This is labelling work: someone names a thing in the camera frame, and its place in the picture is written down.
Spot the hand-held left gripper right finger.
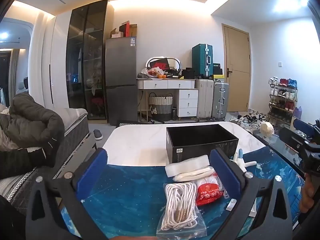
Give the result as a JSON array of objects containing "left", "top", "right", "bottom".
[{"left": 209, "top": 147, "right": 293, "bottom": 240}]

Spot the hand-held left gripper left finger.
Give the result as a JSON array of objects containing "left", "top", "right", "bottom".
[{"left": 25, "top": 148, "right": 108, "bottom": 240}]

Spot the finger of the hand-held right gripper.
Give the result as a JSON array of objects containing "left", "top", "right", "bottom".
[
  {"left": 293, "top": 119, "right": 320, "bottom": 142},
  {"left": 279, "top": 127, "right": 313, "bottom": 155}
]

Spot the white blue plush toy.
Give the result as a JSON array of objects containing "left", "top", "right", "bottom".
[{"left": 230, "top": 149, "right": 257, "bottom": 173}]

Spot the red white glue packet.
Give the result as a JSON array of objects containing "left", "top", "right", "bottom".
[{"left": 196, "top": 176, "right": 225, "bottom": 207}]

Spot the white cloth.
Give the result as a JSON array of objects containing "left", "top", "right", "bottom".
[{"left": 173, "top": 166, "right": 215, "bottom": 182}]

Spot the black cardboard box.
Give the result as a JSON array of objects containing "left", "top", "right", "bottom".
[{"left": 166, "top": 124, "right": 239, "bottom": 164}]

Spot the white foam sheet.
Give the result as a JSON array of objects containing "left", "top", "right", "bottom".
[{"left": 165, "top": 155, "right": 210, "bottom": 174}]

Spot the bag of white laces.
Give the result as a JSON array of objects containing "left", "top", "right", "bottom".
[{"left": 156, "top": 182, "right": 207, "bottom": 238}]

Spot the person's right hand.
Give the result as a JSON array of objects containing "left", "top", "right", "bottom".
[{"left": 300, "top": 174, "right": 320, "bottom": 212}]

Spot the metal shoe rack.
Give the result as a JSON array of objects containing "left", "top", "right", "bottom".
[{"left": 267, "top": 76, "right": 298, "bottom": 126}]

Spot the pile of shoes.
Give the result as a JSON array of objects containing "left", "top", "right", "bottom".
[{"left": 230, "top": 109, "right": 269, "bottom": 132}]

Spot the grey mattress bed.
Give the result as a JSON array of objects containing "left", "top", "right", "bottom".
[{"left": 0, "top": 105, "right": 97, "bottom": 218}]

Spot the silver suitcase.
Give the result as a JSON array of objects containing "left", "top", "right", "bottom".
[{"left": 212, "top": 81, "right": 230, "bottom": 120}]

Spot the beige suitcase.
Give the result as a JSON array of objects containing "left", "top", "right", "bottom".
[{"left": 195, "top": 79, "right": 214, "bottom": 119}]

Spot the dark puffer jacket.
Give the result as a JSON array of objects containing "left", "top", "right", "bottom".
[{"left": 0, "top": 91, "right": 65, "bottom": 179}]

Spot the white dressing desk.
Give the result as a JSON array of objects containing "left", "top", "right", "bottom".
[{"left": 136, "top": 78, "right": 199, "bottom": 122}]

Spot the beige door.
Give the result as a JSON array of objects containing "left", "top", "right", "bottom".
[{"left": 222, "top": 24, "right": 251, "bottom": 112}]

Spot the wicker laundry basket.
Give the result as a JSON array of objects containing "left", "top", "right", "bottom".
[{"left": 148, "top": 93, "right": 173, "bottom": 122}]

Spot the black yellow box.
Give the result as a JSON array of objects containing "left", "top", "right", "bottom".
[{"left": 212, "top": 64, "right": 224, "bottom": 79}]

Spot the grey refrigerator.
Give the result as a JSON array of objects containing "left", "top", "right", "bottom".
[{"left": 105, "top": 37, "right": 138, "bottom": 126}]

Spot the dark glass cabinet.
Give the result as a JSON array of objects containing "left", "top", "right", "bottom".
[{"left": 65, "top": 0, "right": 109, "bottom": 124}]

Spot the teal suitcase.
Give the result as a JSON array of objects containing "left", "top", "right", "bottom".
[{"left": 192, "top": 44, "right": 213, "bottom": 78}]

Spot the red plastic bag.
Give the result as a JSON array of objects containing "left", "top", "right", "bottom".
[{"left": 140, "top": 67, "right": 167, "bottom": 78}]

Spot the white wardrobe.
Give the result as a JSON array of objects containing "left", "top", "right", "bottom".
[{"left": 27, "top": 14, "right": 71, "bottom": 110}]

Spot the oval table mirror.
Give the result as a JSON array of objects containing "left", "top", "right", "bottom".
[{"left": 146, "top": 57, "right": 181, "bottom": 72}]

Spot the black red shoe box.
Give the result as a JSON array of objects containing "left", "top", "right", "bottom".
[{"left": 149, "top": 58, "right": 169, "bottom": 70}]

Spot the grey curtain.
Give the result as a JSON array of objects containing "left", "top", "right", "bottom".
[{"left": 9, "top": 49, "right": 20, "bottom": 93}]

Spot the stack of cardboard boxes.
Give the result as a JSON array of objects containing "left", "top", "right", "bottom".
[{"left": 110, "top": 21, "right": 137, "bottom": 39}]

